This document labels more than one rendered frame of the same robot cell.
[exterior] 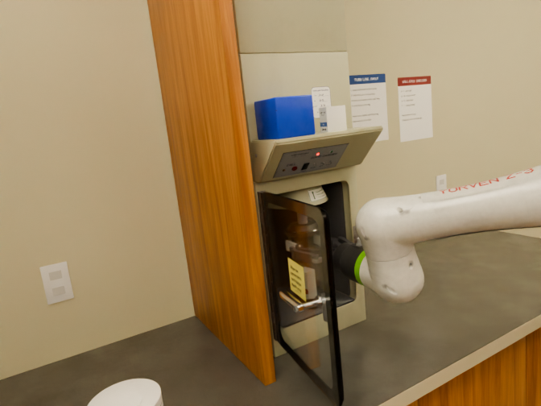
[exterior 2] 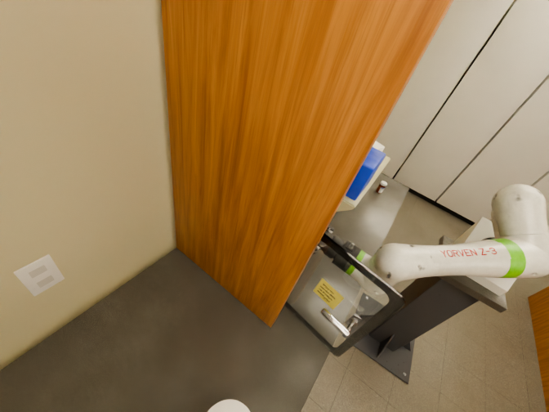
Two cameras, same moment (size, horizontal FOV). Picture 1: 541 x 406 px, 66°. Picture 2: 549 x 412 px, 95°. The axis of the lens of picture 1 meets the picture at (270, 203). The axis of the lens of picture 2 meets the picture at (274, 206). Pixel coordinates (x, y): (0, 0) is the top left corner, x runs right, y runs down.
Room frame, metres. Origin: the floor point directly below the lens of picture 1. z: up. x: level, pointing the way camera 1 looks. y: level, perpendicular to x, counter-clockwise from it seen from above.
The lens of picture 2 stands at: (0.66, 0.39, 1.85)
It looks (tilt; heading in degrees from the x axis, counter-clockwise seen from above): 42 degrees down; 322
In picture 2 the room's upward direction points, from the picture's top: 17 degrees clockwise
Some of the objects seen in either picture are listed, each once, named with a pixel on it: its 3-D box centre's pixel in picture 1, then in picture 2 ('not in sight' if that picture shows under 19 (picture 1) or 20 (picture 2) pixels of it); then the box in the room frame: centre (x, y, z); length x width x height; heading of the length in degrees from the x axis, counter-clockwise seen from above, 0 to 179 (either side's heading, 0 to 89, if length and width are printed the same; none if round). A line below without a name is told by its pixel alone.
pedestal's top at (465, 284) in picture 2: not in sight; (469, 270); (0.78, -1.10, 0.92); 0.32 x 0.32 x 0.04; 32
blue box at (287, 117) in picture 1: (284, 118); (351, 167); (0.99, -0.05, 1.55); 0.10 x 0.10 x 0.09; 29
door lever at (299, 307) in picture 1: (299, 299); (338, 319); (0.78, -0.04, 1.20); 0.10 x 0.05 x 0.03; 21
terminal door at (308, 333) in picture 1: (297, 288); (322, 294); (0.86, -0.04, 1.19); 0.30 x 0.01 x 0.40; 21
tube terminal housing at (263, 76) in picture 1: (287, 199); not in sight; (1.19, -0.05, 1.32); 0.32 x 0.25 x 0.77; 119
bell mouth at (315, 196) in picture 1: (296, 192); not in sight; (1.18, -0.08, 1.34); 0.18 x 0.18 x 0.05
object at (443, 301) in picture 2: not in sight; (417, 307); (0.78, -1.10, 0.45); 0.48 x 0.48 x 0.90; 32
